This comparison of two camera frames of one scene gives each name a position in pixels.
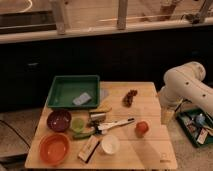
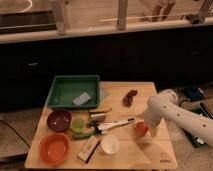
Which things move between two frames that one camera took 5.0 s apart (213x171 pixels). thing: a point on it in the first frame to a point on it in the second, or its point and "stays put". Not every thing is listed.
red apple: x=141 y=128 stays put
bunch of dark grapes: x=128 y=99 stays put
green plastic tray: x=67 y=88 stays put
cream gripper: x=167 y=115 to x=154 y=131
